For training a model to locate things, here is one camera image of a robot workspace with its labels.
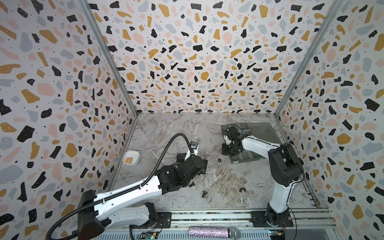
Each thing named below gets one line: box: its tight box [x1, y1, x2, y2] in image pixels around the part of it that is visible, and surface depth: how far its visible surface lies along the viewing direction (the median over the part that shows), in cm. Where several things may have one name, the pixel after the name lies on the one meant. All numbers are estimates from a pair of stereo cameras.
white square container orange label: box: [122, 150, 141, 166], surface depth 94 cm
